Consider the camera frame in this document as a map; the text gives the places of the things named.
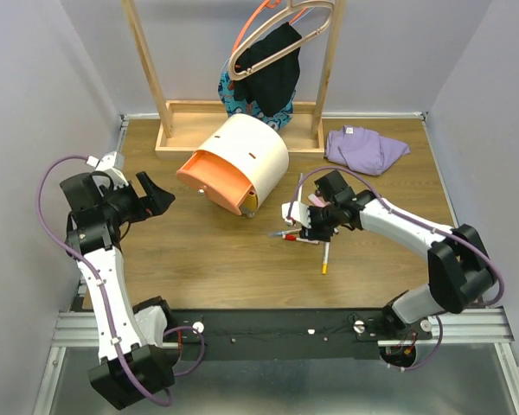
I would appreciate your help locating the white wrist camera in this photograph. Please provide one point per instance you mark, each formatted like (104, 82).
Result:
(111, 164)
(296, 213)

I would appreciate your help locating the grey silver marker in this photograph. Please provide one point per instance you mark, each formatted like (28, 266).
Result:
(300, 187)

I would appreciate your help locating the red capped white marker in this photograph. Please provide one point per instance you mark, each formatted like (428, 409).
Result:
(295, 238)

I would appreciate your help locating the pink clothes hanger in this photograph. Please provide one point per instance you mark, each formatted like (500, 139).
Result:
(267, 21)

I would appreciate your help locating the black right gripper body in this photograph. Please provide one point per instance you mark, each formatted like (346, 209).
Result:
(323, 217)

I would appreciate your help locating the orange clothes hanger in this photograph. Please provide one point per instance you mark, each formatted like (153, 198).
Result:
(266, 4)

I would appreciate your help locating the purple folded cloth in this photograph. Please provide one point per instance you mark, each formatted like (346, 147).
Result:
(364, 151)

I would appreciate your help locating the aluminium frame rail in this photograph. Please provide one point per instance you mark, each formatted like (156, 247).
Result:
(474, 326)

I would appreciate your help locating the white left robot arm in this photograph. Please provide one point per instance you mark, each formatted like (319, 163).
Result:
(132, 360)

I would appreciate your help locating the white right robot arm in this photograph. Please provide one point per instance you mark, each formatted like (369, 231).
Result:
(459, 268)

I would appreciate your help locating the yellow capped white marker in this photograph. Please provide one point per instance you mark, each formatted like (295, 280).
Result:
(325, 260)

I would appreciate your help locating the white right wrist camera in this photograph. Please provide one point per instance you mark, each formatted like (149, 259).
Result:
(296, 213)

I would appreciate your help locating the pink highlighter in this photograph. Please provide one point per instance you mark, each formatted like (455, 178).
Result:
(316, 201)

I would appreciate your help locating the blue shark print cloth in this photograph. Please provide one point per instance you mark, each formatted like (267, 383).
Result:
(234, 106)

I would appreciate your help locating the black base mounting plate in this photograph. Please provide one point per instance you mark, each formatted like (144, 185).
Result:
(295, 334)

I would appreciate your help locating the clear capped blue pen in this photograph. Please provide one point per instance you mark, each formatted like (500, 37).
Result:
(284, 233)

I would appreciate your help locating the wooden clothes rack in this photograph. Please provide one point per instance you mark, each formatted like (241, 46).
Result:
(185, 124)

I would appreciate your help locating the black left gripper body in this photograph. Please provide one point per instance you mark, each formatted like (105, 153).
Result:
(129, 206)

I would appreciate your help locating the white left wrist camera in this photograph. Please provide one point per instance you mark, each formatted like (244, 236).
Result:
(111, 164)

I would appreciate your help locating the black hanging garment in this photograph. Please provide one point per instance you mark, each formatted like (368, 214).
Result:
(272, 86)

